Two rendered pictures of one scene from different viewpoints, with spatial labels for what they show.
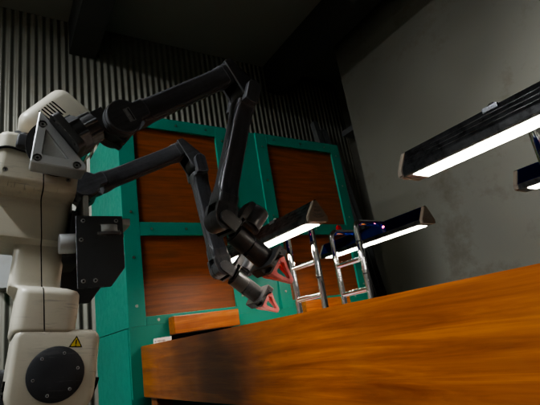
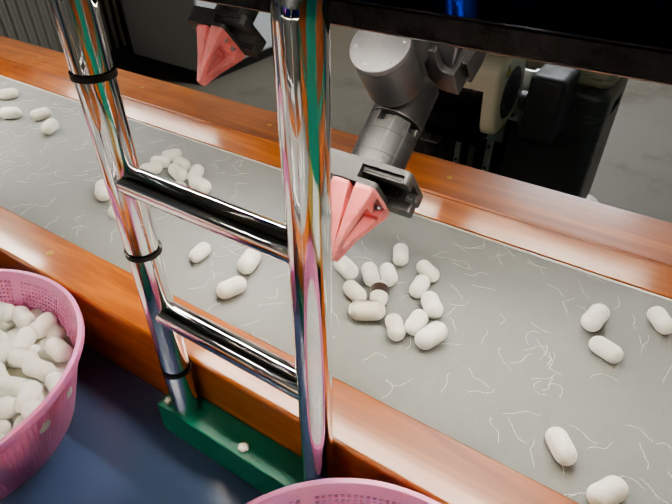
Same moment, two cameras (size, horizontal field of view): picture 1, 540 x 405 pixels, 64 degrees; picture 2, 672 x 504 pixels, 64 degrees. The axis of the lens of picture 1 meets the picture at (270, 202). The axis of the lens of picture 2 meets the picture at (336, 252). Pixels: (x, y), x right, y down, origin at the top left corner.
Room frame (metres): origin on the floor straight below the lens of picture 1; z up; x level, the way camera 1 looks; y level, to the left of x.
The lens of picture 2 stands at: (1.92, -0.11, 1.14)
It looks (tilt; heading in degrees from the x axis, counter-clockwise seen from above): 38 degrees down; 159
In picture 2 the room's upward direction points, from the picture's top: straight up
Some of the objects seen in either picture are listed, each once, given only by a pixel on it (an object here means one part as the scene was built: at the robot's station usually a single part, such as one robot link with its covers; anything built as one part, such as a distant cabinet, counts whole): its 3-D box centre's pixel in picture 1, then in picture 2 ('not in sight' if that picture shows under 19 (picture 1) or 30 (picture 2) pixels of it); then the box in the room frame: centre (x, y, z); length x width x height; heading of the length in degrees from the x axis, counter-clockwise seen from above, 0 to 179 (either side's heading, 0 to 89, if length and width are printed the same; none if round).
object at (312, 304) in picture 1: (325, 305); not in sight; (2.27, -0.20, 0.83); 0.30 x 0.06 x 0.07; 126
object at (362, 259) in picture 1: (366, 276); not in sight; (1.83, -0.35, 0.90); 0.20 x 0.19 x 0.45; 36
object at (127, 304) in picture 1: (232, 229); not in sight; (2.34, 0.23, 1.32); 1.36 x 0.55 x 0.95; 126
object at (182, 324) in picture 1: (205, 321); not in sight; (1.87, 0.35, 0.83); 0.30 x 0.06 x 0.07; 126
